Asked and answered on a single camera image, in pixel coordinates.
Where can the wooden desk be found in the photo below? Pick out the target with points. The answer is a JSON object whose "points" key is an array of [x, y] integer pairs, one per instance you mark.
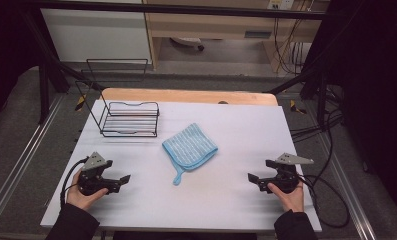
{"points": [[216, 26]]}

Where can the person's left hand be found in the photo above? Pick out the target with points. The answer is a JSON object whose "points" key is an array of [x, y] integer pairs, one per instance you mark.
{"points": [[81, 198]]}

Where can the yellow black tape strip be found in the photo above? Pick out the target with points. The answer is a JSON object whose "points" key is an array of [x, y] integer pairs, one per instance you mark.
{"points": [[297, 107], [80, 102]]}

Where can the wall power outlet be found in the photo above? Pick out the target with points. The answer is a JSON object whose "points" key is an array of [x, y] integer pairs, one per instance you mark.
{"points": [[281, 4]]}

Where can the aluminium rail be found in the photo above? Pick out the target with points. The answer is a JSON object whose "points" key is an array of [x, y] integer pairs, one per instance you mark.
{"points": [[22, 156], [351, 193]]}

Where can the blue striped cloth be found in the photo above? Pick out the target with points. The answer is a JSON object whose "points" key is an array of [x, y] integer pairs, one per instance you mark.
{"points": [[190, 146]]}

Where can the black metal frame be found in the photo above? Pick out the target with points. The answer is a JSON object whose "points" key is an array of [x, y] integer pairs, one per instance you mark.
{"points": [[172, 9]]}

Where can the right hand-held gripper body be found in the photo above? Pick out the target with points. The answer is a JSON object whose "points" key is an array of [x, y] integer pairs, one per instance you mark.
{"points": [[286, 176]]}

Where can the person's right hand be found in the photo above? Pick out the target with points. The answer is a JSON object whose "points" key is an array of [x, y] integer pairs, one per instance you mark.
{"points": [[291, 200]]}

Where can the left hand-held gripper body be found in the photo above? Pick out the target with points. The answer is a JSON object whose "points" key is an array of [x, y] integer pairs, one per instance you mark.
{"points": [[94, 181]]}

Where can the white chair base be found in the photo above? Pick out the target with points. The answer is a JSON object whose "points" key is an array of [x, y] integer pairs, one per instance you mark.
{"points": [[187, 41]]}

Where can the black curtain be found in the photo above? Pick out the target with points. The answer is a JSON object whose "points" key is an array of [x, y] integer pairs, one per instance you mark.
{"points": [[4, 56], [376, 83]]}

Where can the white cabinet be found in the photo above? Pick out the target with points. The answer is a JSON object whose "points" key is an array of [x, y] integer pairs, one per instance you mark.
{"points": [[96, 33]]}

